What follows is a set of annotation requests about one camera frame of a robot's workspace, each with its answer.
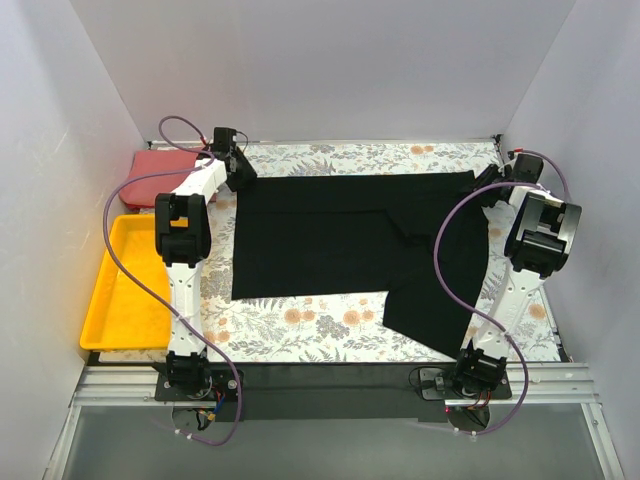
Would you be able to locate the floral table mat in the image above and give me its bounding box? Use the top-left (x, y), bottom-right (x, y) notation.
top-left (137, 140), bottom-right (566, 363)

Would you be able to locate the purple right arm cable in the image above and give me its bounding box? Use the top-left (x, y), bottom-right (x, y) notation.
top-left (432, 147), bottom-right (572, 437)

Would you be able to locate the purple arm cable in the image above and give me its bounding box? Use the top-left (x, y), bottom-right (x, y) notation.
top-left (432, 147), bottom-right (572, 437)
top-left (102, 115), bottom-right (245, 446)

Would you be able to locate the folded red t shirt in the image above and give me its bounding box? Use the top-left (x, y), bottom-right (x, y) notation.
top-left (117, 149), bottom-right (227, 209)

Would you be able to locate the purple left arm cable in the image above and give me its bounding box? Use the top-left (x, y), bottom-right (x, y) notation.
top-left (102, 115), bottom-right (245, 446)

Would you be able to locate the aluminium frame rail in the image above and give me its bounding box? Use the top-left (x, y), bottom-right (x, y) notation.
top-left (44, 364), bottom-right (161, 480)

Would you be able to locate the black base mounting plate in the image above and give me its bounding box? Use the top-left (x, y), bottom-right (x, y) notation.
top-left (154, 360), bottom-right (514, 424)

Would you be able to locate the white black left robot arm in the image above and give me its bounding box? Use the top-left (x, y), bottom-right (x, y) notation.
top-left (155, 127), bottom-right (257, 400)

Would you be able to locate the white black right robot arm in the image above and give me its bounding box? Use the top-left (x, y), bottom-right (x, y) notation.
top-left (452, 149), bottom-right (582, 399)

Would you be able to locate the black t shirt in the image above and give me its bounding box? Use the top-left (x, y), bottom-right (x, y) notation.
top-left (232, 171), bottom-right (489, 357)

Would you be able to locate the yellow plastic tray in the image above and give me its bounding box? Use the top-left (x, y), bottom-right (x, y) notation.
top-left (79, 214), bottom-right (171, 351)

